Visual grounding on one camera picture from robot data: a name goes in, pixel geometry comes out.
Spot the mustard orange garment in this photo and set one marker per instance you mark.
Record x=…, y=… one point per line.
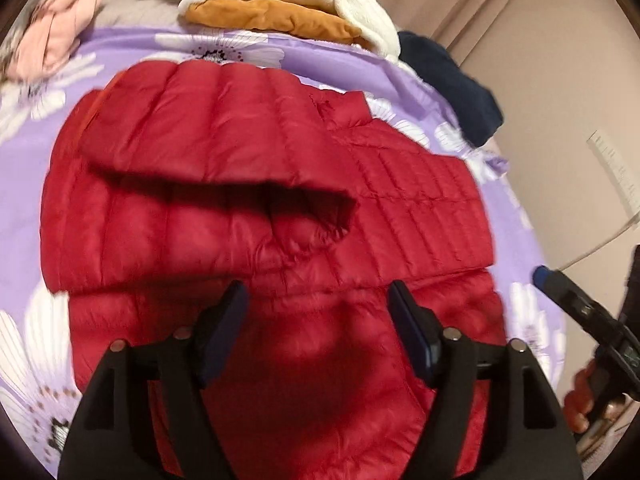
x=270, y=17

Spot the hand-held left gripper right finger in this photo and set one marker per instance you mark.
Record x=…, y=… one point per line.
x=407, y=321

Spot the red puffer jacket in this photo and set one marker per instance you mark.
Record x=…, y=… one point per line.
x=250, y=170

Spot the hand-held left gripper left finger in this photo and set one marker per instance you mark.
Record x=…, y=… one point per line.
x=231, y=310

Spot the dark navy garment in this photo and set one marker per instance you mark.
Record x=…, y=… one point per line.
x=450, y=80

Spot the pink garment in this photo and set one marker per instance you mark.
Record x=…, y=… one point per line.
x=55, y=25

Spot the person's right hand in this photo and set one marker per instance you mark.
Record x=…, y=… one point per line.
x=580, y=390

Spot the purple floral bedsheet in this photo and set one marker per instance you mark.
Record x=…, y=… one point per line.
x=320, y=60

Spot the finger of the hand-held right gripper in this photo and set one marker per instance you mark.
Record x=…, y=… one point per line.
x=555, y=285

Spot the grey bed cover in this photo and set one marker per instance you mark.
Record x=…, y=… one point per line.
x=145, y=5

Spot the white power strip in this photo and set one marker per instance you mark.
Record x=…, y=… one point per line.
x=617, y=165

